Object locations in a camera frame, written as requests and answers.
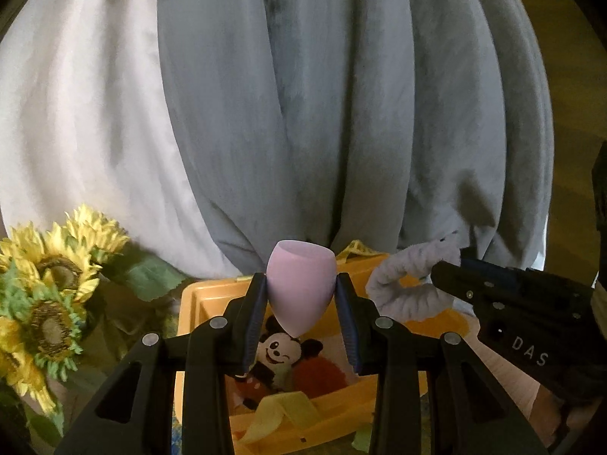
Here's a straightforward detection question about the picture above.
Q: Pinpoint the lavender fluffy scrunchie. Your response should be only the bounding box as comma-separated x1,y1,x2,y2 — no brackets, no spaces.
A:
365,234,461,323

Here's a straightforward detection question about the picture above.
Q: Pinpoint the pink makeup sponge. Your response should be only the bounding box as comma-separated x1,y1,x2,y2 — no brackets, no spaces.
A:
266,240,337,338

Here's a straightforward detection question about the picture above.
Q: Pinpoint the yellow blue plaid mat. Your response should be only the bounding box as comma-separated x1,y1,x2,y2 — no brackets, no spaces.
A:
171,416,182,455

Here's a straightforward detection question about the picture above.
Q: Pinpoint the yellow sunflower bouquet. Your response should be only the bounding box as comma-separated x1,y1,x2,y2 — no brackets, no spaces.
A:
1,204,189,449

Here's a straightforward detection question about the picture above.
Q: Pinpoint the Mickey Mouse plush toy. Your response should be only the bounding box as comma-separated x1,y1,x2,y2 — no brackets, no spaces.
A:
234,315,323,411

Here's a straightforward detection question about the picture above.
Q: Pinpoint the red fluffy pompom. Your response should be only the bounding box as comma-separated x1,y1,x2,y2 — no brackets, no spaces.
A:
292,356,348,399

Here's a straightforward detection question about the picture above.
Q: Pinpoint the orange plastic storage box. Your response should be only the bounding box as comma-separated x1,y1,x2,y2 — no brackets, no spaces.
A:
177,254,469,454

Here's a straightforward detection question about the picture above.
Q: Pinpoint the grey curtain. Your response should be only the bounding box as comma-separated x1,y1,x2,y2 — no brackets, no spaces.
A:
157,0,554,274

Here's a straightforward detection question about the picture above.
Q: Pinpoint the white sheer curtain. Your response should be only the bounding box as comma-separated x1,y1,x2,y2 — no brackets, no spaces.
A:
1,0,237,279

